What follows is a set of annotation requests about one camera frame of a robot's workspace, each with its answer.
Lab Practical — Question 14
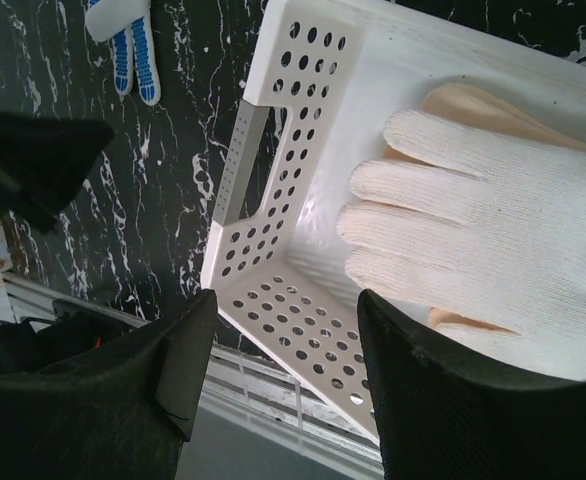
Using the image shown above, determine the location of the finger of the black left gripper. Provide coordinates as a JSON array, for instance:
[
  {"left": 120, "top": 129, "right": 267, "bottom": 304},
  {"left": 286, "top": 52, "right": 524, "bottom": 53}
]
[{"left": 0, "top": 111, "right": 114, "bottom": 234}]

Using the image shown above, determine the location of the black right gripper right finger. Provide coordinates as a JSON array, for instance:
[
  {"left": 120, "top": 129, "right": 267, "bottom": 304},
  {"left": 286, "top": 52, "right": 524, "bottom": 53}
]
[{"left": 357, "top": 290, "right": 586, "bottom": 479}]

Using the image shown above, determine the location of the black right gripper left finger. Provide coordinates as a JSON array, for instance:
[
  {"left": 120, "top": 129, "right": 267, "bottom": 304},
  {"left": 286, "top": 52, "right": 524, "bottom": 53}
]
[{"left": 0, "top": 290, "right": 217, "bottom": 479}]

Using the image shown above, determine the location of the white glove orange cuff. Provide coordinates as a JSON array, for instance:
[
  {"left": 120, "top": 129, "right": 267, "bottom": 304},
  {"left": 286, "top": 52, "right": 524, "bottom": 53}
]
[{"left": 336, "top": 108, "right": 586, "bottom": 336}]

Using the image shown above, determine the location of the cream glove red cuff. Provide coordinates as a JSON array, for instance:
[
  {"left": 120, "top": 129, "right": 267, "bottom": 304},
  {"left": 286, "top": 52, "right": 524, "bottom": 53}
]
[{"left": 380, "top": 84, "right": 586, "bottom": 334}]

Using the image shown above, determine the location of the white perforated storage basket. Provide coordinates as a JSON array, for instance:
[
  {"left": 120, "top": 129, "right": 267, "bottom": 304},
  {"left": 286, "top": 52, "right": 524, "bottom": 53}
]
[{"left": 202, "top": 1, "right": 586, "bottom": 440}]

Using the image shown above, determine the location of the blue dotted glove peace sign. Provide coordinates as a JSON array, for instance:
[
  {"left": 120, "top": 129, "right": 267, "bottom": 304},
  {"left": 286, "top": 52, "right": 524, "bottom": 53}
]
[{"left": 84, "top": 0, "right": 161, "bottom": 106}]

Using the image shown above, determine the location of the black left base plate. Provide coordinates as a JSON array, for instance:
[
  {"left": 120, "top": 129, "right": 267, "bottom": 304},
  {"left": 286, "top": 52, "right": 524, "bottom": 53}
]
[{"left": 52, "top": 299, "right": 138, "bottom": 348}]

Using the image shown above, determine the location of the aluminium front rail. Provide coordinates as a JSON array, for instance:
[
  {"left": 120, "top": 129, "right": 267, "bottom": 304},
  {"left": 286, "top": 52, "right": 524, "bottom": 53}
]
[{"left": 0, "top": 272, "right": 384, "bottom": 480}]

